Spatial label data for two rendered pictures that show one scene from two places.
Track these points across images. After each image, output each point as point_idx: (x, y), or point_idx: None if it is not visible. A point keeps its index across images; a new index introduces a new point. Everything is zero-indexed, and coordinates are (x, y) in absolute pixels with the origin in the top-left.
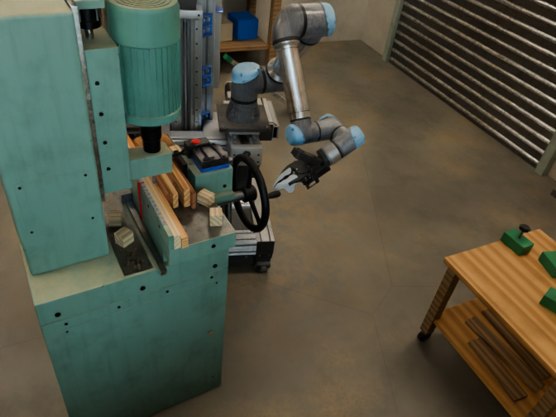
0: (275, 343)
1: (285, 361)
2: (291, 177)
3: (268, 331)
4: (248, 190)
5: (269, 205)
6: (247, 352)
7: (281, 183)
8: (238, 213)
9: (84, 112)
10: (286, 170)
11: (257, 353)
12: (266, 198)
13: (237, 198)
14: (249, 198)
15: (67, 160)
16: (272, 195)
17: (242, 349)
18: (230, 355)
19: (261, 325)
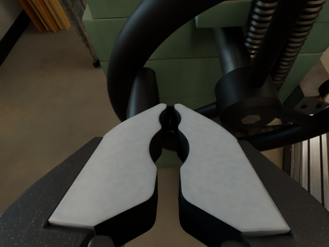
0: (161, 238)
1: (137, 237)
2: (119, 173)
3: (178, 239)
4: (236, 78)
5: (109, 84)
6: (163, 205)
7: (145, 115)
8: (243, 136)
9: None
10: (258, 186)
11: (158, 213)
12: (110, 54)
13: (222, 62)
14: (216, 93)
15: None
16: (131, 91)
17: (169, 201)
18: (167, 187)
19: (188, 234)
